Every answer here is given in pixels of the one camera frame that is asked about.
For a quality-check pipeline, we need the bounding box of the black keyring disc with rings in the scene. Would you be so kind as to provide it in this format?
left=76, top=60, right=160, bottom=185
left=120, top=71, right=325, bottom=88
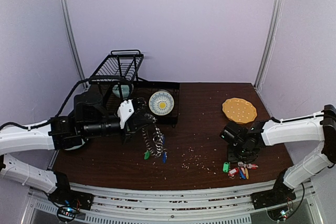
left=141, top=113, right=167, bottom=158

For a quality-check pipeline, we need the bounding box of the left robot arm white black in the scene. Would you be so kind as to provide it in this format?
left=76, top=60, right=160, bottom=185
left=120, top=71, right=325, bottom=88
left=1, top=92, right=156, bottom=209

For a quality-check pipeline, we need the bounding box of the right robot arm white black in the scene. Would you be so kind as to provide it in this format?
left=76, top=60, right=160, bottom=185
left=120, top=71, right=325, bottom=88
left=220, top=104, right=335, bottom=209

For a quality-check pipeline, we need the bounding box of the red headed silver key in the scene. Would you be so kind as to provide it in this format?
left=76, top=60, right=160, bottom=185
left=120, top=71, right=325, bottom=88
left=245, top=164, right=259, bottom=169

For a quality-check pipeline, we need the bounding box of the yellow key tag in pile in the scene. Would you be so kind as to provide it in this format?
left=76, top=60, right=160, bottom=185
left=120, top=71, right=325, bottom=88
left=243, top=167, right=249, bottom=179

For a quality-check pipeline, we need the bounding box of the red key tag in pile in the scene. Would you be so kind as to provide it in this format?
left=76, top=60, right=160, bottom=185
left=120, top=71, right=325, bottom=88
left=228, top=167, right=239, bottom=179

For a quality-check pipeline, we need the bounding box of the green key tag in pile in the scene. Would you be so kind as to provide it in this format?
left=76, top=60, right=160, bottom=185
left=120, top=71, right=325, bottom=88
left=223, top=162, right=230, bottom=173

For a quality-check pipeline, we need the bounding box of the blue yellow patterned plate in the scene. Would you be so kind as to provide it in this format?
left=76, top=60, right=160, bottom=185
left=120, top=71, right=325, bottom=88
left=149, top=90, right=175, bottom=116

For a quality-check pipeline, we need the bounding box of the green key tag on disc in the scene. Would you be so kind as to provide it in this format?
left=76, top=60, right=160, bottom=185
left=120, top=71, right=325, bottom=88
left=144, top=151, right=150, bottom=160

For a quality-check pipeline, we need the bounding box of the teal ceramic bowl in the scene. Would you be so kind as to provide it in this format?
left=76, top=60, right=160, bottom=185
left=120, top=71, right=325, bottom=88
left=112, top=84, right=134, bottom=100

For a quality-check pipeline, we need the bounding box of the blue key tag on disc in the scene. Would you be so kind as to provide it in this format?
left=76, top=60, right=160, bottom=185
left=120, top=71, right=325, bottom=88
left=162, top=152, right=167, bottom=164

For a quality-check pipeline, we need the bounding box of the yellow dotted plate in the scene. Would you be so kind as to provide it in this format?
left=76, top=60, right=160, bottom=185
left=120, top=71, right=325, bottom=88
left=222, top=98, right=257, bottom=124

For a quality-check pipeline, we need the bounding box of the light teal plate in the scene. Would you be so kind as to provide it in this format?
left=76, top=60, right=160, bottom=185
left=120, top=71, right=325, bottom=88
left=65, top=141, right=85, bottom=151

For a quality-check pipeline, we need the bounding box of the right circuit board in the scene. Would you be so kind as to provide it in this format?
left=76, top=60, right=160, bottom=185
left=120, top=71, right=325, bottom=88
left=267, top=207, right=292, bottom=221

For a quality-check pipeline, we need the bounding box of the circuit board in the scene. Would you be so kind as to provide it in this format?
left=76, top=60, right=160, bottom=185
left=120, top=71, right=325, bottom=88
left=267, top=207, right=292, bottom=221
left=56, top=206, right=79, bottom=222

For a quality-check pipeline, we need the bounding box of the left circuit board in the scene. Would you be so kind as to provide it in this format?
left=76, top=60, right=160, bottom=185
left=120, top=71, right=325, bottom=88
left=56, top=206, right=79, bottom=222

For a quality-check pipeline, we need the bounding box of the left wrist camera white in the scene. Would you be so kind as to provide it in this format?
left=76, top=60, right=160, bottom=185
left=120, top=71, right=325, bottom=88
left=117, top=100, right=134, bottom=129

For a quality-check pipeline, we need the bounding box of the black wire dish rack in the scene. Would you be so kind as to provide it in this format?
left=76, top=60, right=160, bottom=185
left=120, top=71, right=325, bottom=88
left=89, top=49, right=180, bottom=127

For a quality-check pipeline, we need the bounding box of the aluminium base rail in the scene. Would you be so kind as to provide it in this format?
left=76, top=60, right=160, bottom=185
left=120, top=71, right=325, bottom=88
left=22, top=178, right=322, bottom=224

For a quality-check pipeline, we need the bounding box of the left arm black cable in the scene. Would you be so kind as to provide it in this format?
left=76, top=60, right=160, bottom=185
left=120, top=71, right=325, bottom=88
left=0, top=76, right=134, bottom=133

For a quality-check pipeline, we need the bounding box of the right aluminium frame post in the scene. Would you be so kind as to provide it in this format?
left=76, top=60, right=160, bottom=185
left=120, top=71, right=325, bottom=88
left=254, top=0, right=283, bottom=91

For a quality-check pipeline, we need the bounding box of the aluminium frame post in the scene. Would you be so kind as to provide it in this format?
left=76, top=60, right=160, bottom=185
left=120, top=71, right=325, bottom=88
left=254, top=0, right=283, bottom=91
left=60, top=0, right=85, bottom=80

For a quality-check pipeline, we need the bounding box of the left aluminium frame post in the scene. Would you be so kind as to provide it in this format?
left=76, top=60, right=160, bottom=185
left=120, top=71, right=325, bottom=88
left=60, top=0, right=85, bottom=80

